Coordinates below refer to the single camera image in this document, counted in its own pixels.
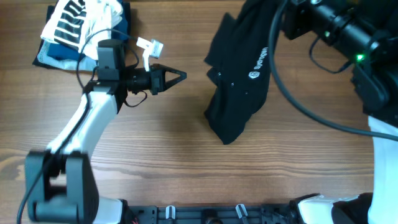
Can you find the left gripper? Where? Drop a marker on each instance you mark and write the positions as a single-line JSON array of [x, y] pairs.
[[158, 77]]

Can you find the black polo shirt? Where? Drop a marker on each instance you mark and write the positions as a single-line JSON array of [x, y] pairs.
[[239, 61]]

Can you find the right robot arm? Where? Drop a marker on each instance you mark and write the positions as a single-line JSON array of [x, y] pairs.
[[365, 32]]

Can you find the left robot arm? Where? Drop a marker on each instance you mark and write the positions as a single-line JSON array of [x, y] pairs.
[[60, 185]]

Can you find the blue folded garment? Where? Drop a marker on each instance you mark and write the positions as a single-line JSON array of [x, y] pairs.
[[56, 56]]

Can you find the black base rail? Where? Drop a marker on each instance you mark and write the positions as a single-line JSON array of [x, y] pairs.
[[238, 214]]

